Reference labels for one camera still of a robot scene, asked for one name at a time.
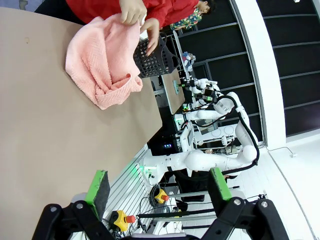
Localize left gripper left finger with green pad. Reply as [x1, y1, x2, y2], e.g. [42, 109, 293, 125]
[31, 169, 116, 240]

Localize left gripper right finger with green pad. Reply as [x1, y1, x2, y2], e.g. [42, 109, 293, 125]
[202, 167, 291, 240]

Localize pink towel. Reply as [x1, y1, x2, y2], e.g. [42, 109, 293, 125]
[65, 13, 144, 111]

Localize person's left forearm red sleeve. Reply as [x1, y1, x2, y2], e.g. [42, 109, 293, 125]
[143, 0, 201, 29]

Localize person's left hand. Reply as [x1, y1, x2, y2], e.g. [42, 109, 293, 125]
[139, 17, 161, 57]

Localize person's right hand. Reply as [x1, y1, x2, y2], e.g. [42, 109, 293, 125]
[119, 0, 148, 26]

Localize yellow emergency stop button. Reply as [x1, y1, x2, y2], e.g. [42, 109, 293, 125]
[154, 189, 170, 204]
[110, 210, 136, 232]

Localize black computer case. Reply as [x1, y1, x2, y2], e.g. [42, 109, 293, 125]
[147, 134, 183, 156]

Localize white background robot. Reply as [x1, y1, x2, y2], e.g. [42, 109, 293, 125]
[188, 78, 221, 104]

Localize brown background table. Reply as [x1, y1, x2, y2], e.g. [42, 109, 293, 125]
[161, 68, 186, 115]

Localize black perforated plastic basket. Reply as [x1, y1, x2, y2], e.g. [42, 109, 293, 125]
[133, 34, 181, 79]

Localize bystander in floral shirt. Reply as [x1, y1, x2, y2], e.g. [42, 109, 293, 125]
[169, 0, 217, 31]

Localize person's red jacket torso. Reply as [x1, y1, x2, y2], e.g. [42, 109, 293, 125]
[66, 0, 151, 25]

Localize white slatted base plate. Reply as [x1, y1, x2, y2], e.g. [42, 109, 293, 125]
[102, 147, 154, 227]

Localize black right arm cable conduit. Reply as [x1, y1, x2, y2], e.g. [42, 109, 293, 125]
[216, 94, 260, 167]

